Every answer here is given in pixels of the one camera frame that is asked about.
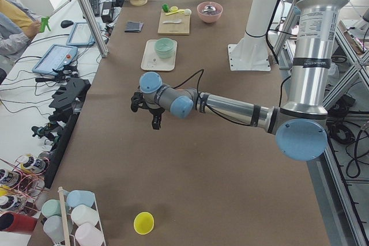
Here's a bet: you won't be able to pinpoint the large pink ice bowl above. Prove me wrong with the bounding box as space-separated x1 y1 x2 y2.
197 1 223 23

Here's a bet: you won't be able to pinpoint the grey plastic cup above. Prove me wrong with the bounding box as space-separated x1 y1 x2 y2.
43 215 65 244

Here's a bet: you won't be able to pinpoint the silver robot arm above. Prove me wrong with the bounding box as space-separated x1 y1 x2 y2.
131 0 349 161

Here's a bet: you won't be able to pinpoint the green handle tool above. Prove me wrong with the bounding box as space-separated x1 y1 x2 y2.
40 16 51 33

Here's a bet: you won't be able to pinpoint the red cylinder can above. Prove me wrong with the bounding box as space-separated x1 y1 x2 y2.
1 212 37 234

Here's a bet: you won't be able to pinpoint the green plastic cup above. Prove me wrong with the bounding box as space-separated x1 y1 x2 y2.
41 199 62 218

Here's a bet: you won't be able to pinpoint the green lime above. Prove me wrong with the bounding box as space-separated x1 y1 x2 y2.
162 3 170 13

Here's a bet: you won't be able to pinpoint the black keyboard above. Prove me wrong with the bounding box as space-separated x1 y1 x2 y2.
88 0 100 17

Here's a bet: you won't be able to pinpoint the person in grey jacket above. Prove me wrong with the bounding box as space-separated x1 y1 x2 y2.
1 0 41 61

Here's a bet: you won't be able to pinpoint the white cup rack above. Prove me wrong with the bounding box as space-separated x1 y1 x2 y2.
41 188 107 245

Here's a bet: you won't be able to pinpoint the cream serving tray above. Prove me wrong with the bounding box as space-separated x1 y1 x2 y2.
141 39 178 71

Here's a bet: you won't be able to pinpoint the yellow plastic knife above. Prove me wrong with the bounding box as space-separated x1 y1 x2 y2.
164 9 185 16

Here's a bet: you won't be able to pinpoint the bottle with dark label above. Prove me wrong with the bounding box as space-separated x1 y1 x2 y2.
19 156 48 174

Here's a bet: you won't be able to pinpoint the black computer mouse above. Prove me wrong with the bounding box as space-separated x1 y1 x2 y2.
60 20 74 29

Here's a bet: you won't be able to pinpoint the blue teach pendant far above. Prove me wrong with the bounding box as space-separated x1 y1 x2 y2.
66 22 95 47

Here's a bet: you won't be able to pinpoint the grey folded cloth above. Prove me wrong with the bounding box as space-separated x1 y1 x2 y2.
125 21 144 33

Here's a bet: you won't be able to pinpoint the pink plastic cup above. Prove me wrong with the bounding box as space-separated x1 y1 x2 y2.
75 222 104 246

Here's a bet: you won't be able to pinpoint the black tool holder rack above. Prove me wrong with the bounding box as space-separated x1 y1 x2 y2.
44 78 91 189

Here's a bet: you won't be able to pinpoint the blue teach pendant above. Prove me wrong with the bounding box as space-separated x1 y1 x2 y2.
32 44 78 75
66 22 95 47

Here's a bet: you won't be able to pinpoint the aluminium frame post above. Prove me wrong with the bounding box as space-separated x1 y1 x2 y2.
77 0 108 58

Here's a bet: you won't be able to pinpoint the white plastic cup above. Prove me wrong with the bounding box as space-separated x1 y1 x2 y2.
71 205 99 226

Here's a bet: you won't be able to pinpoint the blue plastic cup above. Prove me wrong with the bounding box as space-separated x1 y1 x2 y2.
66 190 95 208

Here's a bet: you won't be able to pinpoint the lemon slices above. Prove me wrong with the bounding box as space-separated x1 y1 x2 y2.
170 6 178 12

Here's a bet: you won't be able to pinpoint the black power adapter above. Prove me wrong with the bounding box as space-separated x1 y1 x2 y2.
101 1 114 23

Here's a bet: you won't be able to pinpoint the blue teach pendant near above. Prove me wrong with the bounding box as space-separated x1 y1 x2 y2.
32 44 78 75

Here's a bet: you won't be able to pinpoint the bamboo cutting board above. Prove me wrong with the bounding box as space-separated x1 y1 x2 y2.
157 12 191 35

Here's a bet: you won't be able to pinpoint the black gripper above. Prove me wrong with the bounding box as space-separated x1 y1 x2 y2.
144 103 165 130

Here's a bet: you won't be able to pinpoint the yellow cup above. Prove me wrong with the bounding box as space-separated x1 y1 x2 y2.
133 211 155 235

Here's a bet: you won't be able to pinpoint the white ceramic spoon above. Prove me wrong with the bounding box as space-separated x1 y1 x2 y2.
162 18 182 24

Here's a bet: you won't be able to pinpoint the metal scoop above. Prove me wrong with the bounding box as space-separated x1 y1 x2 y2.
202 5 216 14

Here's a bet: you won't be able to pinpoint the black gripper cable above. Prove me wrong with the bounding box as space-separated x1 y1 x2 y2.
172 69 254 127

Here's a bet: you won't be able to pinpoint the green bowl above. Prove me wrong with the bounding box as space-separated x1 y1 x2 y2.
154 37 175 59

